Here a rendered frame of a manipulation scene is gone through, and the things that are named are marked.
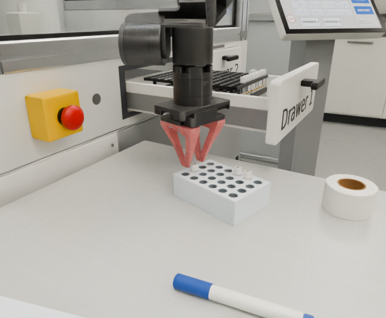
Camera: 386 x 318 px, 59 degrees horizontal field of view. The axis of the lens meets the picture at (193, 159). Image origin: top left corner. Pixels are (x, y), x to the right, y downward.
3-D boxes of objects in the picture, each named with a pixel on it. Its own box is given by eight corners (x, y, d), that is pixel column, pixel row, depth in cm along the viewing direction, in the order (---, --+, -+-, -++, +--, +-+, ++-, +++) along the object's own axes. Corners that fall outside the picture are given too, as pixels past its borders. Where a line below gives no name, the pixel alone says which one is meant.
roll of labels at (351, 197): (383, 212, 49) (389, 188, 48) (352, 226, 46) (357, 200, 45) (341, 192, 55) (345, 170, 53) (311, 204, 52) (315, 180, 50)
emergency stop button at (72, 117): (88, 127, 56) (85, 103, 54) (69, 134, 53) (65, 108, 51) (75, 124, 57) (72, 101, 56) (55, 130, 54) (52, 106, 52)
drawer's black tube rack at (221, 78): (265, 102, 80) (268, 74, 78) (235, 120, 66) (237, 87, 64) (185, 92, 91) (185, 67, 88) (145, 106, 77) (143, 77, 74)
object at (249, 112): (304, 103, 80) (307, 77, 78) (268, 134, 60) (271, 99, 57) (164, 87, 99) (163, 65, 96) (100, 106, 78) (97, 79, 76)
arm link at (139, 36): (207, -34, 46) (210, 15, 54) (125, -32, 47) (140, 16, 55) (200, 37, 42) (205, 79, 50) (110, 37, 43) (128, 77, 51)
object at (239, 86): (267, 77, 78) (268, 74, 78) (237, 90, 64) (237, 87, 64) (260, 76, 79) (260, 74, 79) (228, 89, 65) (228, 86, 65)
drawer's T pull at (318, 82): (324, 84, 68) (325, 77, 67) (316, 91, 62) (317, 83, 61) (306, 82, 69) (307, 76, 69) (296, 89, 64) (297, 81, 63)
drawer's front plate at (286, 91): (312, 109, 81) (319, 62, 77) (274, 146, 58) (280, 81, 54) (305, 108, 82) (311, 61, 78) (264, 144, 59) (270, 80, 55)
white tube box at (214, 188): (269, 204, 52) (271, 182, 50) (233, 226, 46) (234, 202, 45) (209, 178, 60) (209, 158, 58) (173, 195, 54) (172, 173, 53)
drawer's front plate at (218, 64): (240, 79, 121) (241, 46, 117) (200, 93, 98) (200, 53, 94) (236, 78, 122) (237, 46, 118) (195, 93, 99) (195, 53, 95)
